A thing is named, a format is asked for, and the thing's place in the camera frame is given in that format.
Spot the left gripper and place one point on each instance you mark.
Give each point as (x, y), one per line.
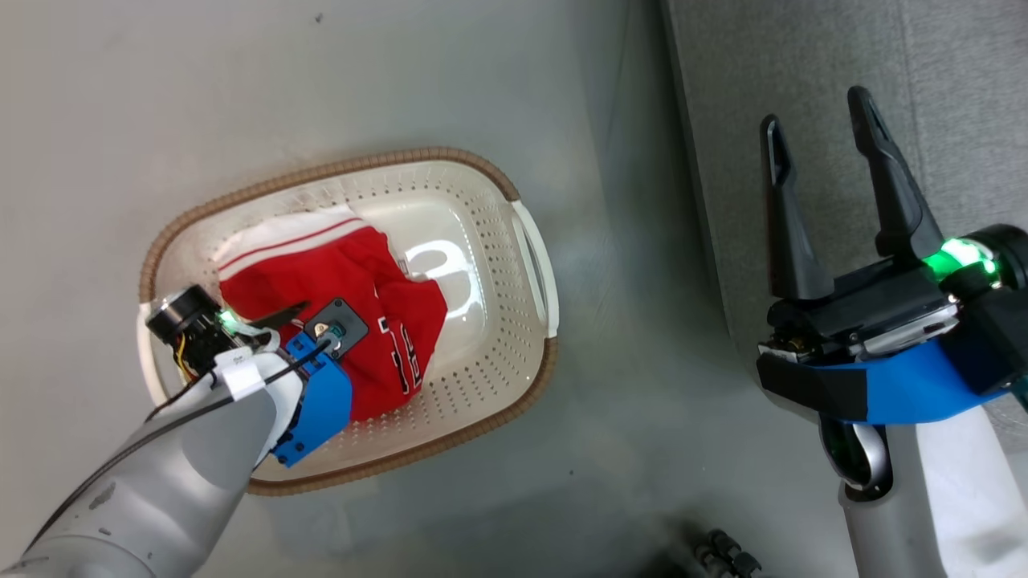
(197, 329)

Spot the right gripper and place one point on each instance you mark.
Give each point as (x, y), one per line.
(867, 317)

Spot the red and white jersey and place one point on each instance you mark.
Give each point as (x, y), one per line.
(353, 273)

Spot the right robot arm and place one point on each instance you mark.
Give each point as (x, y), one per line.
(948, 498)

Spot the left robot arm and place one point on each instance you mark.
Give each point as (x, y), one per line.
(161, 482)

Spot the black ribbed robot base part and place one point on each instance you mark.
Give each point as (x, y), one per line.
(723, 555)

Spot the grey fabric sofa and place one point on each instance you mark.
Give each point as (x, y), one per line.
(803, 48)

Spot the white tape label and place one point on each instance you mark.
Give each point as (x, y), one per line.
(239, 373)

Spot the beige perforated laundry basket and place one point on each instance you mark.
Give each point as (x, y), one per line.
(482, 241)

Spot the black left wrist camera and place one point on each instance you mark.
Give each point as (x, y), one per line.
(337, 329)

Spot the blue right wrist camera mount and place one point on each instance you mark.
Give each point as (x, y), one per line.
(907, 393)

